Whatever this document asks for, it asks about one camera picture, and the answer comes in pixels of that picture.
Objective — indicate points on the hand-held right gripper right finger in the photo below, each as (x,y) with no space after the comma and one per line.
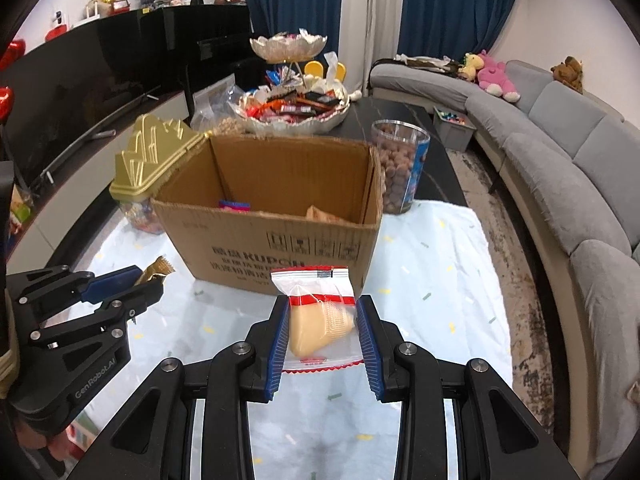
(370,355)

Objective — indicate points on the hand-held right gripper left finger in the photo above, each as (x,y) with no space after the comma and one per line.
(277,355)

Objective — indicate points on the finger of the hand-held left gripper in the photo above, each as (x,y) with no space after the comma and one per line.
(115,280)
(130,305)

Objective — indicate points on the gold candy packet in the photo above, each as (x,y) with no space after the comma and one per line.
(157,267)

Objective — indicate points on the clear packet with yellow pastry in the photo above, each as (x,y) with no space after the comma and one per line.
(320,320)

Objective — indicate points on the brown cardboard box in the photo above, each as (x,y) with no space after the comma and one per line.
(280,240)

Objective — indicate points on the pink snack packet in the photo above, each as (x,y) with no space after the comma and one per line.
(235,206)

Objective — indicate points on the copper snack packet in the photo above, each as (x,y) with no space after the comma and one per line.
(327,216)

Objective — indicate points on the person's left hand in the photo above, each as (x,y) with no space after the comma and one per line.
(32,440)

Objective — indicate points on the grey television cabinet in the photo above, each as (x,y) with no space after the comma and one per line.
(100,170)

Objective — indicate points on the gold lidded clear candy container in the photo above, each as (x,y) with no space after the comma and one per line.
(150,160)

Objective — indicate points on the grey mottled rug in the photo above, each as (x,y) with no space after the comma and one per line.
(515,260)

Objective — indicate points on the clear jar of chocolate balls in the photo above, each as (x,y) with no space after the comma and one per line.
(397,170)

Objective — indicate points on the black television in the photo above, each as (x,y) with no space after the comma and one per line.
(80,90)

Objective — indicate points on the clear bag of peanuts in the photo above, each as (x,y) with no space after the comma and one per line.
(220,110)

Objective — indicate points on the red heart balloon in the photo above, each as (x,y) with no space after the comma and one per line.
(5,104)
(11,55)

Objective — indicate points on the white lotus tiered snack stand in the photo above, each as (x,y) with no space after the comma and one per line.
(295,120)

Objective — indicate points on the grey storage bin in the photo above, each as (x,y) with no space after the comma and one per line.
(452,132)

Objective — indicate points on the heap of dark snack bars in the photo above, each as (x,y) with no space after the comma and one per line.
(295,102)

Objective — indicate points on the white dog figure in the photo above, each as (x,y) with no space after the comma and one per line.
(56,27)

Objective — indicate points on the small red box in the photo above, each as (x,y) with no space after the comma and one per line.
(121,6)

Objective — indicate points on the white rack with gold balloon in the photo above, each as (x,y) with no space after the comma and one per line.
(100,6)

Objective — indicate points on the grey curved sofa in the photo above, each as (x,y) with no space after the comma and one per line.
(565,160)

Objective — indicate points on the yellow chair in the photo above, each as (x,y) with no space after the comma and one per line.
(314,69)

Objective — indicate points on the white crumpled cloth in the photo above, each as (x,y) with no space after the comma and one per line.
(427,63)

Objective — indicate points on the heap of wrapped candies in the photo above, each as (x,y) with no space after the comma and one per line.
(290,37)

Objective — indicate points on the pink plush unicorn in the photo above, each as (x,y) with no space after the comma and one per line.
(497,77)

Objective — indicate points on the yellow plush toy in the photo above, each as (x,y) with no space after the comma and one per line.
(470,66)

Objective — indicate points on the blue curtain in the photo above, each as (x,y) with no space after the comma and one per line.
(290,5)
(460,5)

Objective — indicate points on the white sheer curtain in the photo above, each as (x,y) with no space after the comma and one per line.
(372,20)

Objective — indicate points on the brown teddy bear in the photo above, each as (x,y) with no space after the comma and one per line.
(567,74)

